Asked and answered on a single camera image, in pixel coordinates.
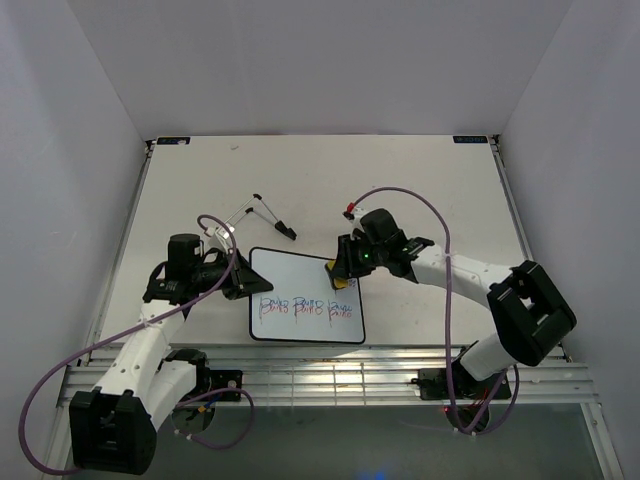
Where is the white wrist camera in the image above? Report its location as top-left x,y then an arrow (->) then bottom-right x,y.
203,224 -> 235,252
342,203 -> 368,238

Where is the blue table label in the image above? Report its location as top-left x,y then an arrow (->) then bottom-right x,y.
452,135 -> 488,144
156,136 -> 191,146

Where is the right blue table label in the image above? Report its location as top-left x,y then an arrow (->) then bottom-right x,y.
452,135 -> 488,144

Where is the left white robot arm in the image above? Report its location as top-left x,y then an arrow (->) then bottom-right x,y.
69,233 -> 273,475

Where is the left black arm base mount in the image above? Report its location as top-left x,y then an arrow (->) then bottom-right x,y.
204,370 -> 243,403

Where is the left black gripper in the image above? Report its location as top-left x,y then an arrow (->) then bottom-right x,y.
192,247 -> 274,300

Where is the aluminium table frame rail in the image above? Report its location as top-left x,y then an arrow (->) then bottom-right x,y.
57,137 -> 599,409

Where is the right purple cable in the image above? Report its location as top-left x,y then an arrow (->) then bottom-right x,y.
352,187 -> 521,436

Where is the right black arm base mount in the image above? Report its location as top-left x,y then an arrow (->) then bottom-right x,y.
410,368 -> 484,400

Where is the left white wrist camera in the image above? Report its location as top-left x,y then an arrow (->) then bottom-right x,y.
203,224 -> 235,252

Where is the left blue table label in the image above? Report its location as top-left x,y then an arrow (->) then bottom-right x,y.
156,136 -> 191,146

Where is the metal wire whiteboard stand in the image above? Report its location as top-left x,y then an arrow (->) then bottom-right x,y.
225,193 -> 298,241

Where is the yellow black whiteboard eraser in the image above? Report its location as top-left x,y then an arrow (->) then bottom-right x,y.
325,259 -> 349,291

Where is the purple cable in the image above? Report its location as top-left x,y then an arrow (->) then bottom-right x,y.
352,187 -> 521,436
18,214 -> 256,474

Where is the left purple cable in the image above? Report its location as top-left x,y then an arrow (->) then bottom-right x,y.
18,214 -> 256,474

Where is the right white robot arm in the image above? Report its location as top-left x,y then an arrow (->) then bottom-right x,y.
325,206 -> 577,398

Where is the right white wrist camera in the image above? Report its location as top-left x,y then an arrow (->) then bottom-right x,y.
342,203 -> 368,238

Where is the small black-framed whiteboard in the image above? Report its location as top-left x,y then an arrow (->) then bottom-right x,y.
249,247 -> 366,345

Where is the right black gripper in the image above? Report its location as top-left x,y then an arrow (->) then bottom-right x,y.
330,232 -> 387,280

